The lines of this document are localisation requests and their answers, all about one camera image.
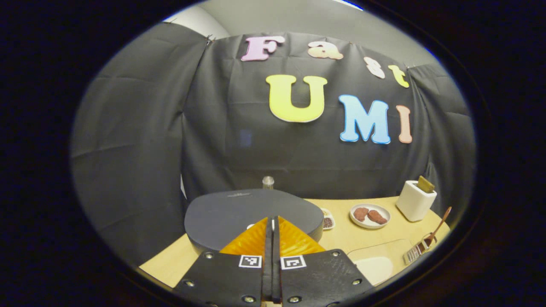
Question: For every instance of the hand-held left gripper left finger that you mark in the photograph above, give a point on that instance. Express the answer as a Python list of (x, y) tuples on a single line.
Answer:
[(222, 279)]

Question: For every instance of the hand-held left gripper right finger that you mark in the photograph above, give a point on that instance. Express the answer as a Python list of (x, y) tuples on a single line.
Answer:
[(324, 277)]

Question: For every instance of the dark grey rice cooker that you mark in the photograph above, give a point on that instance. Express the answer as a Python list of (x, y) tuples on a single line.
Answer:
[(230, 213)]

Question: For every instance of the brown wooden spoon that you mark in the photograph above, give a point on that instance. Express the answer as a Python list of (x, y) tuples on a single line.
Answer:
[(437, 226)]

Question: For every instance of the white divided grain dish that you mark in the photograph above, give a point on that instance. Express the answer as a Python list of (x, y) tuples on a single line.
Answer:
[(328, 221)]

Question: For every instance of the white round plate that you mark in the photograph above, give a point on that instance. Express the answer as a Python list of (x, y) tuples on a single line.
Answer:
[(370, 226)]

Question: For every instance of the red meat piece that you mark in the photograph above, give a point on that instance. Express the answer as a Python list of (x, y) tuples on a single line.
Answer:
[(361, 213), (378, 217)]

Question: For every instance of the small glass bottle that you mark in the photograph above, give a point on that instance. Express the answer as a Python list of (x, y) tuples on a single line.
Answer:
[(268, 182)]

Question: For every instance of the white toaster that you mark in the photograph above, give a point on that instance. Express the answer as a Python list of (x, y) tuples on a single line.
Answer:
[(413, 207)]

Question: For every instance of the brown toast slice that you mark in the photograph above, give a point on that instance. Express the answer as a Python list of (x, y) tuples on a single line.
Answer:
[(425, 184)]

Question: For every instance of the black backdrop cloth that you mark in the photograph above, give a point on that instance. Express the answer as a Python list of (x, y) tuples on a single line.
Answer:
[(136, 149)]

